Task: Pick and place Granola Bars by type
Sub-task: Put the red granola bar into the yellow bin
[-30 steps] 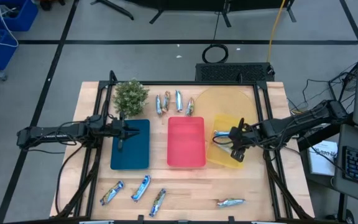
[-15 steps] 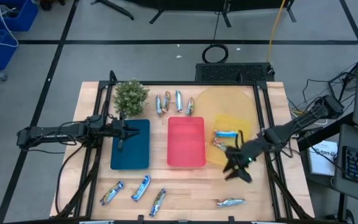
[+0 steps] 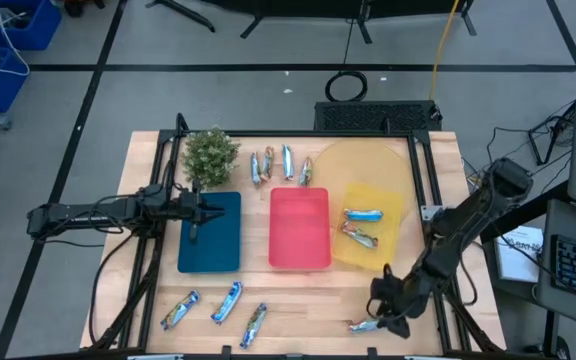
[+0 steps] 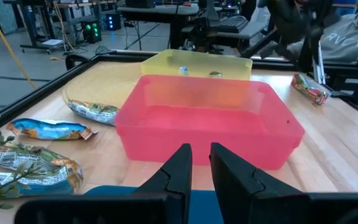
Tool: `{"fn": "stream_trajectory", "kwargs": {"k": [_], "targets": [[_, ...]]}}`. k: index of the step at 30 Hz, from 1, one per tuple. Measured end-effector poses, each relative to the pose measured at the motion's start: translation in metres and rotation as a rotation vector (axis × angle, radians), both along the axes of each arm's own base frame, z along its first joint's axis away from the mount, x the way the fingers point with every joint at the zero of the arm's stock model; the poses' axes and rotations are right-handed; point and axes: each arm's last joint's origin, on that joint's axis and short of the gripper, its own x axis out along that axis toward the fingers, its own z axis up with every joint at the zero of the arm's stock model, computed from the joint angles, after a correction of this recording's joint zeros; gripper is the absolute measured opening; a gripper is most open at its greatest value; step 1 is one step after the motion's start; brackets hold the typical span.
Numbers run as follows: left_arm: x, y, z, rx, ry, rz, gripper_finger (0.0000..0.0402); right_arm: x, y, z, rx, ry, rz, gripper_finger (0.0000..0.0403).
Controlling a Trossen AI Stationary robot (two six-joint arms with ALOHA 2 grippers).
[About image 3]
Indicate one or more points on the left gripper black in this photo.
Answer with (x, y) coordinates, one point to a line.
(188, 207)

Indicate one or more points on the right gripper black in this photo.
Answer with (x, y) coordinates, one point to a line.
(398, 295)

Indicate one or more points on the blue silver granola bar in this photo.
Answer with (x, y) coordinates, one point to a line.
(363, 326)
(255, 170)
(288, 162)

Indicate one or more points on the yellow plastic bin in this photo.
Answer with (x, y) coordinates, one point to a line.
(385, 250)

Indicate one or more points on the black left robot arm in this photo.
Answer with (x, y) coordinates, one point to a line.
(83, 215)

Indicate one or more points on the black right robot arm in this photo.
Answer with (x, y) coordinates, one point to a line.
(455, 235)

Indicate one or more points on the blue white granola bar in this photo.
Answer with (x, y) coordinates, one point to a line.
(227, 302)

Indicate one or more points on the brown silver granola bar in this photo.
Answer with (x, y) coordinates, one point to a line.
(360, 236)

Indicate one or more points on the blue yellow granola bar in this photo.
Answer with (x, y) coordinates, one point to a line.
(180, 310)

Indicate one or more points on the green brown granola bar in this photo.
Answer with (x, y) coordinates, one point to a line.
(306, 172)

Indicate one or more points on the blue green granola bar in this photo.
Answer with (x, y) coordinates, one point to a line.
(253, 326)

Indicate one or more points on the blue plastic bin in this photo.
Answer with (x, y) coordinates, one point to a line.
(218, 250)

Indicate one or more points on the small green artificial plant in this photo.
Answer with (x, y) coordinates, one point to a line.
(210, 157)

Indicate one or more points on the pink plastic bin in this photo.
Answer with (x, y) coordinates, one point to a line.
(298, 230)

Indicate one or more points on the white paper booklet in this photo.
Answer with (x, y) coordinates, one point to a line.
(518, 260)

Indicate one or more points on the round yellow mesh mat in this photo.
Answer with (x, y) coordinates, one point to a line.
(363, 165)

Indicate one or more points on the black perforated computer case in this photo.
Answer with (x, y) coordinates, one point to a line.
(378, 116)

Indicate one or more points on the black stand leg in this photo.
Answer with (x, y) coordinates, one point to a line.
(188, 15)

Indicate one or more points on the grey desk with keyboard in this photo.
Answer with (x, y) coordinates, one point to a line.
(568, 220)

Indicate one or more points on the black room divider screen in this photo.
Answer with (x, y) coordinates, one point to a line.
(318, 6)

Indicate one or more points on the black aluminium table frame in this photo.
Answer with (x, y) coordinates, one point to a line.
(293, 134)

